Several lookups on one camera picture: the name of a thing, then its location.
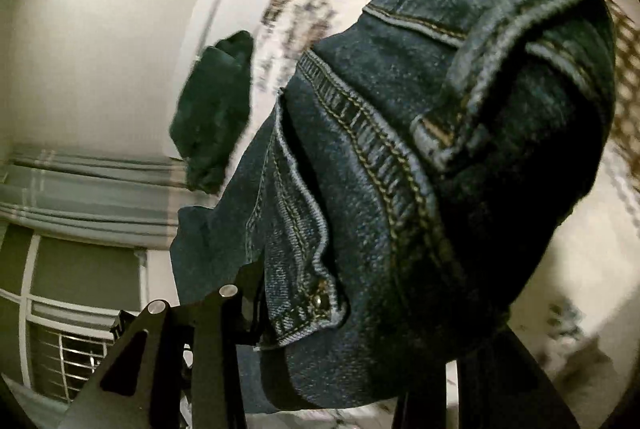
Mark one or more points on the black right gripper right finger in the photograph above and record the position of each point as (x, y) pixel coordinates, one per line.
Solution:
(498, 385)

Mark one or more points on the blue-grey striped curtain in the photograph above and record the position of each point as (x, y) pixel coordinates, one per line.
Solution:
(111, 199)

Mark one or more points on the dark blue denim jeans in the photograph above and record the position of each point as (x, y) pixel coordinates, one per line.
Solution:
(404, 189)

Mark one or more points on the dark green fleece blanket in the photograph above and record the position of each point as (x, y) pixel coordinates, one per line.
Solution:
(213, 110)

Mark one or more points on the white window frame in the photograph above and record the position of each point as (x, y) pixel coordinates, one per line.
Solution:
(59, 299)

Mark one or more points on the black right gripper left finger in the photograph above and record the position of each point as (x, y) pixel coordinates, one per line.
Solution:
(167, 354)

